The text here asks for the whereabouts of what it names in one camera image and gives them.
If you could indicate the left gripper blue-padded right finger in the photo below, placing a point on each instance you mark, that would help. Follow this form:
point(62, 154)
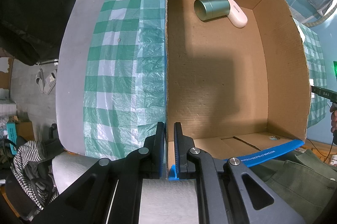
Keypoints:
point(182, 145)

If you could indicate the green checkered tablecloth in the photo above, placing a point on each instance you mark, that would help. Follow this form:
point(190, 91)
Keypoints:
point(125, 92)

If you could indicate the olive green trousers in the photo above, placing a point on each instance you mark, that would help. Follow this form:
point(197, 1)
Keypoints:
point(305, 182)

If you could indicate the striped cloth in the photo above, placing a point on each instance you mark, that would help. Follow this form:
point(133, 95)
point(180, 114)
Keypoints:
point(36, 183)

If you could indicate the green metal tin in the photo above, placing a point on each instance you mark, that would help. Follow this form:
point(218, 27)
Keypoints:
point(211, 9)

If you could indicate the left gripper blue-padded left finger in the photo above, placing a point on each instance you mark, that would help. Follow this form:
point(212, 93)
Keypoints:
point(153, 163)

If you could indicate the teal box on floor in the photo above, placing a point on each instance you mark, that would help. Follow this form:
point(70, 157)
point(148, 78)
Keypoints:
point(12, 136)

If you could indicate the blue-edged cardboard box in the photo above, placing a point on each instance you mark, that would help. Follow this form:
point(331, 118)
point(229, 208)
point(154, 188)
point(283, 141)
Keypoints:
point(237, 92)

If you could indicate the person's right hand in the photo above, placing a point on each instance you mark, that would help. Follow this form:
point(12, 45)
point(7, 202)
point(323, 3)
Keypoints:
point(333, 111)

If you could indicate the white oval case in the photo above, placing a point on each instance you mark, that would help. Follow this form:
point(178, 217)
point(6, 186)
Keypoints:
point(236, 15)

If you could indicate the pair of grey slippers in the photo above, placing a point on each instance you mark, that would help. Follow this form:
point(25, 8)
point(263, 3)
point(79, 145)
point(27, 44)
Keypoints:
point(46, 83)

